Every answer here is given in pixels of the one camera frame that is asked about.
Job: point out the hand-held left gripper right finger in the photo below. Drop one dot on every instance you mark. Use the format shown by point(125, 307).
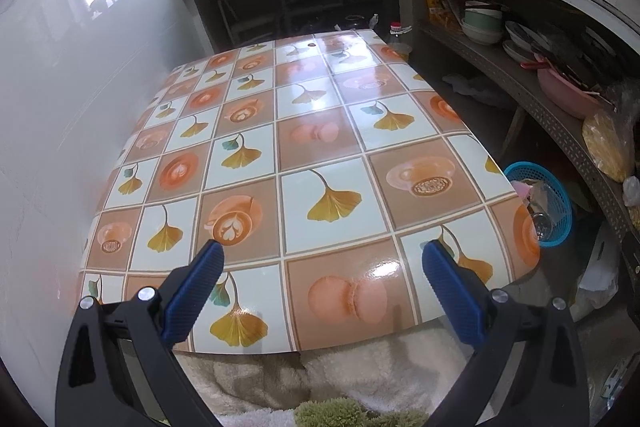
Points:
point(450, 292)

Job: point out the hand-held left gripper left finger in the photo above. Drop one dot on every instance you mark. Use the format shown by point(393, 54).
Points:
point(192, 292)

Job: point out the blue plastic basket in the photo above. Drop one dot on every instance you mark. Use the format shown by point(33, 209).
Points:
point(562, 207)

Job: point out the clear plastic bottle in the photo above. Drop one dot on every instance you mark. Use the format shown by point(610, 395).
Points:
point(542, 224)

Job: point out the fluffy green white robe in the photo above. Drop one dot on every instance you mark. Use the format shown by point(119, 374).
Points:
point(350, 387)

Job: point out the white plastic bag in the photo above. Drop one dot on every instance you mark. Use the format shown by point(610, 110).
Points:
point(597, 272)

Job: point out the yellow food bag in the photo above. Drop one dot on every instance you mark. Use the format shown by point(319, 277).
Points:
point(607, 147)

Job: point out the pink plastic basin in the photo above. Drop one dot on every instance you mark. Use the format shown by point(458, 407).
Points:
point(567, 92)

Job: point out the red cap bottle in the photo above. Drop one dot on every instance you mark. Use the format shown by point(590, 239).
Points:
point(397, 38)

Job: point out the stack of plates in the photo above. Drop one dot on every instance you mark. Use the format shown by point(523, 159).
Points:
point(522, 42)

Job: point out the stack of bowls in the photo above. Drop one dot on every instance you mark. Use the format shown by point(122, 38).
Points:
point(481, 24)

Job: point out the yellow snack packets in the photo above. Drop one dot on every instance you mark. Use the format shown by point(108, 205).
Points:
point(442, 7)

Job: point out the dark pot under counter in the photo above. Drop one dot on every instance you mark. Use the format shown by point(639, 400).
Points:
point(355, 19)

